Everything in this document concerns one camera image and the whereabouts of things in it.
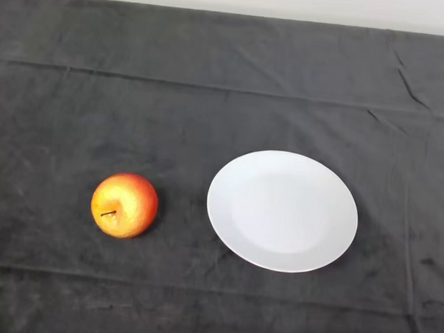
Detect red yellow apple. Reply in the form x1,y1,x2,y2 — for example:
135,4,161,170
88,171,161,241

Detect white round plate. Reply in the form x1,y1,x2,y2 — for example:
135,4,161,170
202,147,362,276

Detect black cloth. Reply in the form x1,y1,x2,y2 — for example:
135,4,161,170
0,0,444,333

